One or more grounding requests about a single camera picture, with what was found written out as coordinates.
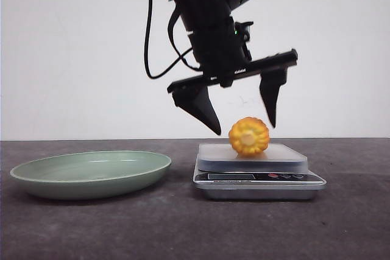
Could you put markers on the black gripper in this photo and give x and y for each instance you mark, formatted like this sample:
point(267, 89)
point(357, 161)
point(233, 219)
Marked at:
point(224, 57)

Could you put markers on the yellow corn cob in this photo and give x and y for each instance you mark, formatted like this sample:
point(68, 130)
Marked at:
point(249, 136)

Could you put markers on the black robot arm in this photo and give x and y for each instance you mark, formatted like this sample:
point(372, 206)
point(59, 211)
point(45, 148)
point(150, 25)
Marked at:
point(203, 14)

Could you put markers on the silver digital kitchen scale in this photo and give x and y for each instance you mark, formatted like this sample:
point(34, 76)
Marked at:
point(278, 173)

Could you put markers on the light green oval plate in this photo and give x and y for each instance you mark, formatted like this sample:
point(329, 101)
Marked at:
point(91, 175)

